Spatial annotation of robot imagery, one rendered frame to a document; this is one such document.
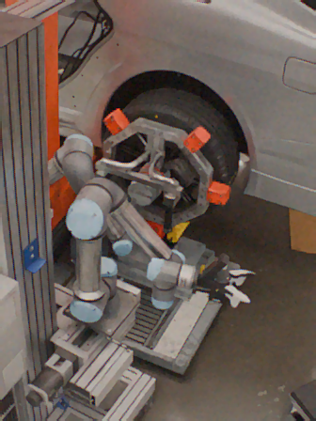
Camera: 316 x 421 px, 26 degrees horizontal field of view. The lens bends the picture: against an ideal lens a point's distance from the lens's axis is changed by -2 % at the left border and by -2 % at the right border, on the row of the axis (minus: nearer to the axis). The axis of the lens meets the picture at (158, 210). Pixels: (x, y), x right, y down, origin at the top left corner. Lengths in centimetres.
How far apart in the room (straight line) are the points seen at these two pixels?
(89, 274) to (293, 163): 128
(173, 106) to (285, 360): 146
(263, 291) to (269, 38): 161
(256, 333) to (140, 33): 170
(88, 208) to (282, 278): 215
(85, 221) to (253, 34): 126
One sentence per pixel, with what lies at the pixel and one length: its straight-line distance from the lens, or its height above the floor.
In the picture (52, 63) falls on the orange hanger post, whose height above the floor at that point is 144.
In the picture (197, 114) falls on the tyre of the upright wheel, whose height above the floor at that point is 116.
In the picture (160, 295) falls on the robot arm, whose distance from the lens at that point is 234.
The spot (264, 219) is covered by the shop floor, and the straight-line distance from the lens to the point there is 450.
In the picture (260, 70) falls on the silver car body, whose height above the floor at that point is 143.
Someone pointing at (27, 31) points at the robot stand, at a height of 203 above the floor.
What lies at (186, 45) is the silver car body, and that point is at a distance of 316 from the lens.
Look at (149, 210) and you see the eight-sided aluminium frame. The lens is 350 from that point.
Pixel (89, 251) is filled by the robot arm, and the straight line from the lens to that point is 229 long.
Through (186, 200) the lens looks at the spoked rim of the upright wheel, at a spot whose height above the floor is 69.
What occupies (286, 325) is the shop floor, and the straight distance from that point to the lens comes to 387.
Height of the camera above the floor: 284
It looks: 40 degrees down
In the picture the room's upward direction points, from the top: 4 degrees clockwise
